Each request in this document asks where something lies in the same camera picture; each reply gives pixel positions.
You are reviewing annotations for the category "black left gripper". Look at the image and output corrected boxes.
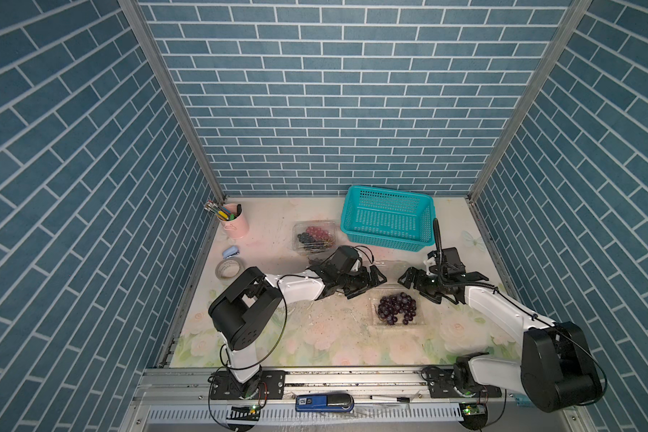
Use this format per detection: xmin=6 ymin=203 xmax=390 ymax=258
xmin=334 ymin=265 xmax=387 ymax=300

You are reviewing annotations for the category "clear clamshell container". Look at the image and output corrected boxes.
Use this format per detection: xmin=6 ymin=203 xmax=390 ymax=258
xmin=292 ymin=220 xmax=337 ymax=256
xmin=367 ymin=261 xmax=424 ymax=329

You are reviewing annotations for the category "red grape bunch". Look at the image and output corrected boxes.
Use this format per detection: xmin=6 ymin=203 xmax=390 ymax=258
xmin=306 ymin=226 xmax=333 ymax=243

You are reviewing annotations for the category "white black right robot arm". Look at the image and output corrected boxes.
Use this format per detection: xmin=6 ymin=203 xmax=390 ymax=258
xmin=398 ymin=267 xmax=608 ymax=412

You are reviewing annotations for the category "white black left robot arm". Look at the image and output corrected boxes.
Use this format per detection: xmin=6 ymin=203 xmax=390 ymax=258
xmin=208 ymin=259 xmax=388 ymax=386

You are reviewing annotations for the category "teal plastic basket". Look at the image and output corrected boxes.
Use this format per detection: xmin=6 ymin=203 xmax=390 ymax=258
xmin=340 ymin=185 xmax=436 ymax=252

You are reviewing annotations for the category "blue black handheld device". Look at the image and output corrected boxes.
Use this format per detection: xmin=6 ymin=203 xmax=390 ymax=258
xmin=295 ymin=392 xmax=355 ymax=413

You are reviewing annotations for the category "small blue stapler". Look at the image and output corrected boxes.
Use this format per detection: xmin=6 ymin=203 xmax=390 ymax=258
xmin=222 ymin=245 xmax=239 ymax=259

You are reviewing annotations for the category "tape roll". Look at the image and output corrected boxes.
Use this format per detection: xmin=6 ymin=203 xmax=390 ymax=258
xmin=215 ymin=257 xmax=245 ymax=282

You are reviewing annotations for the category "pink pen cup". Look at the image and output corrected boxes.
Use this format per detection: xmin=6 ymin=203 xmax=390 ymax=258
xmin=221 ymin=203 xmax=249 ymax=239

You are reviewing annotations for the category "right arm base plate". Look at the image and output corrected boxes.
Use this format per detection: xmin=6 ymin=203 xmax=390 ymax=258
xmin=419 ymin=365 xmax=502 ymax=400

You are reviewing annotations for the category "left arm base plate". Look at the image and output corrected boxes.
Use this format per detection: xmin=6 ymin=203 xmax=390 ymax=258
xmin=210 ymin=370 xmax=286 ymax=401

